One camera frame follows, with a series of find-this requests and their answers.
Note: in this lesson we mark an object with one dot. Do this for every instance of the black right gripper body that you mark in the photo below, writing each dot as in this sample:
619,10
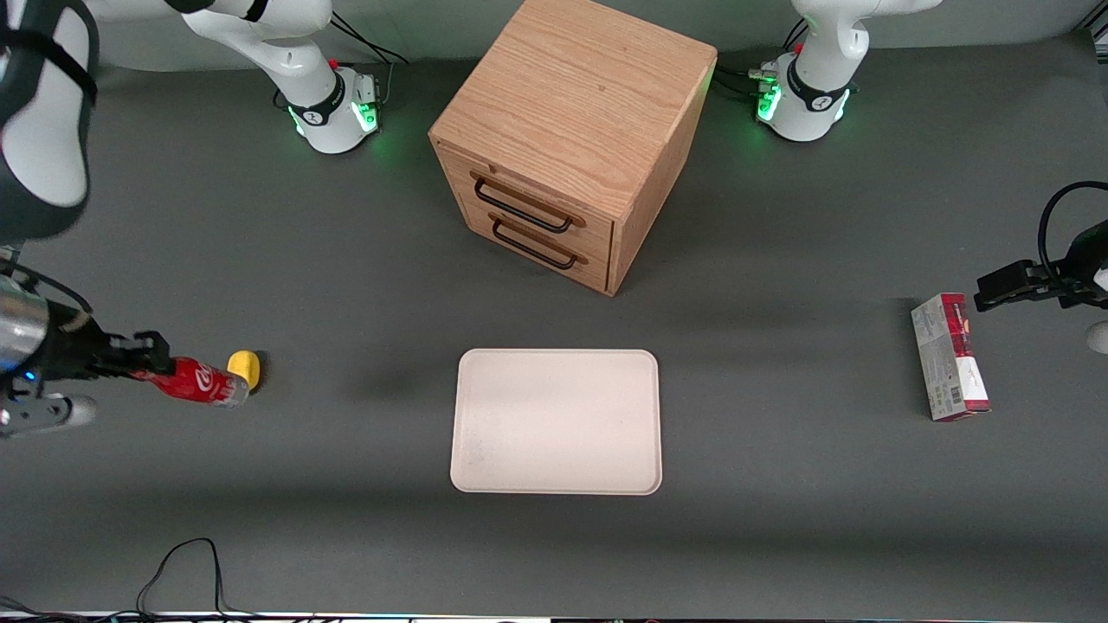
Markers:
69,352

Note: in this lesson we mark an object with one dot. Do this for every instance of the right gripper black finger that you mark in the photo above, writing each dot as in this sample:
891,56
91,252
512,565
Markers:
151,344
130,369

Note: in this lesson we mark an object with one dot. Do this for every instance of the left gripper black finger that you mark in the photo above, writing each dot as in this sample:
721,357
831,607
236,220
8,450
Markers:
1008,275
1004,298

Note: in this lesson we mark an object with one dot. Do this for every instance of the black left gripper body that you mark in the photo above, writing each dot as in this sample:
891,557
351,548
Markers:
1076,285

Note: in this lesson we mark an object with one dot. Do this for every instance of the red coke bottle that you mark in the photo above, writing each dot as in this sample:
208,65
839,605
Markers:
195,381

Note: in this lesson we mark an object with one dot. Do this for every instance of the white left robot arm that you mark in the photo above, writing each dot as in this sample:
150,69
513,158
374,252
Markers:
809,95

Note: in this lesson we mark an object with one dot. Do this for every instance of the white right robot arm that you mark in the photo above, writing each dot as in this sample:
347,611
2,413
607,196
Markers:
43,130

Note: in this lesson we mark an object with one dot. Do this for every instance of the cream rectangular tray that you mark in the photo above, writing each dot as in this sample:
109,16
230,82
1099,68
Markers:
554,424

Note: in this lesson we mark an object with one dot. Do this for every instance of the white and red carton box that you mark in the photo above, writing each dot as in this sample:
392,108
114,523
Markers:
948,355

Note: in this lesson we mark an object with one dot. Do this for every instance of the yellow toy lemon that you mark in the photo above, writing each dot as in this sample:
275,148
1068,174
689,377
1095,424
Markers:
245,367

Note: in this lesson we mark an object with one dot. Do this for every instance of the wooden drawer front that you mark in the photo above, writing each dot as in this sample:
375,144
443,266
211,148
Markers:
554,260
519,186

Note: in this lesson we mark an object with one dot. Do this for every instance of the wooden drawer cabinet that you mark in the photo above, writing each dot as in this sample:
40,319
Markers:
571,104

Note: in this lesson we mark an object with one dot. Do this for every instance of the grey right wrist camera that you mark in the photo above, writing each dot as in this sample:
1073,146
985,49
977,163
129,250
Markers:
48,414

